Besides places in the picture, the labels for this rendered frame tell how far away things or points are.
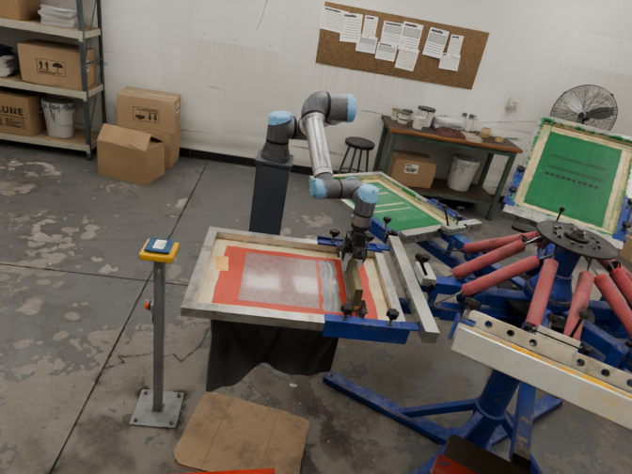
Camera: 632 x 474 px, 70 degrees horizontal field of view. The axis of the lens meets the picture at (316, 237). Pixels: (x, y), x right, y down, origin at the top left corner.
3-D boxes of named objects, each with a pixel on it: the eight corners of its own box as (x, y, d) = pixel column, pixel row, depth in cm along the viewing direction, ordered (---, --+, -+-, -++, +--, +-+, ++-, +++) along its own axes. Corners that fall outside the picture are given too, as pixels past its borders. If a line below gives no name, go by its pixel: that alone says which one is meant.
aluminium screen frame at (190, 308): (180, 316, 151) (181, 307, 149) (209, 233, 202) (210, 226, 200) (406, 340, 160) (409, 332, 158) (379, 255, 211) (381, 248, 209)
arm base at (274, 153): (261, 150, 238) (264, 132, 234) (290, 155, 239) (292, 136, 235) (259, 159, 225) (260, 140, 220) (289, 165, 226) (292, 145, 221)
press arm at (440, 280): (414, 291, 182) (418, 280, 180) (411, 282, 187) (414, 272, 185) (455, 295, 184) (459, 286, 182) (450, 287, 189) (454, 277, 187)
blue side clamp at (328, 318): (322, 336, 156) (325, 320, 153) (321, 326, 160) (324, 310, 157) (405, 344, 159) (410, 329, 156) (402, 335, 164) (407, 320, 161)
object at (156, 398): (128, 425, 218) (122, 257, 173) (142, 389, 237) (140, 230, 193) (175, 429, 221) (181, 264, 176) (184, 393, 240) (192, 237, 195)
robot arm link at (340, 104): (287, 118, 232) (328, 86, 181) (314, 120, 238) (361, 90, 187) (287, 141, 232) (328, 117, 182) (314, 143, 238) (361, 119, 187)
